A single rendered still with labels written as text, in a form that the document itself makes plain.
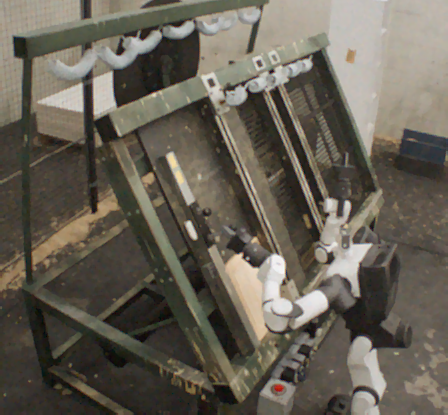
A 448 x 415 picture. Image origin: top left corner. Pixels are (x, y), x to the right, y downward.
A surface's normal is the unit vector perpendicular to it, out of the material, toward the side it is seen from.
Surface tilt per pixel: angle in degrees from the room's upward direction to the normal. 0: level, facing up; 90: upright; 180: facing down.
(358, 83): 90
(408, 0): 90
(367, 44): 90
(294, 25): 90
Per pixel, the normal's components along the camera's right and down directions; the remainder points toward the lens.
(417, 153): -0.36, 0.43
